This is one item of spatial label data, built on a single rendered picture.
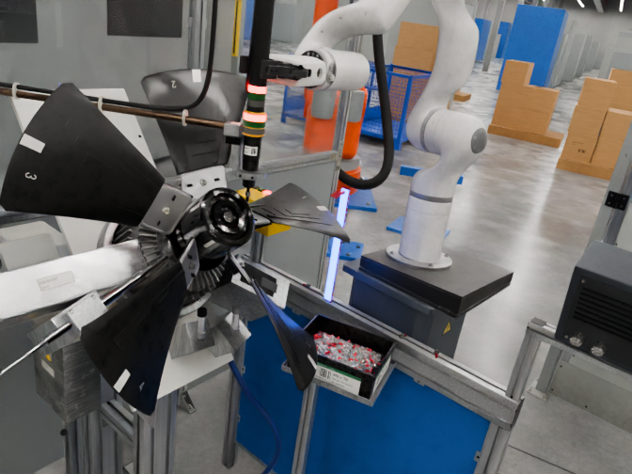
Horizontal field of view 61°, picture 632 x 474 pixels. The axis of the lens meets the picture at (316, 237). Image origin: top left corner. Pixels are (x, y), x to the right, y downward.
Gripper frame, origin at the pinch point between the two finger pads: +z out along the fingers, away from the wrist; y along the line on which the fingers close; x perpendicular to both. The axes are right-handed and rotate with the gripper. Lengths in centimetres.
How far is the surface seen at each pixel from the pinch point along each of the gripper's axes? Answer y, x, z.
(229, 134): 2.3, -12.9, 3.3
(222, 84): 14.8, -5.8, -4.9
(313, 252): 70, -96, -122
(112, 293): 0.8, -39.1, 28.7
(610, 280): -64, -25, -30
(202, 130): 10.9, -14.3, 2.8
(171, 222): 2.7, -29.0, 15.6
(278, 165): 70, -48, -88
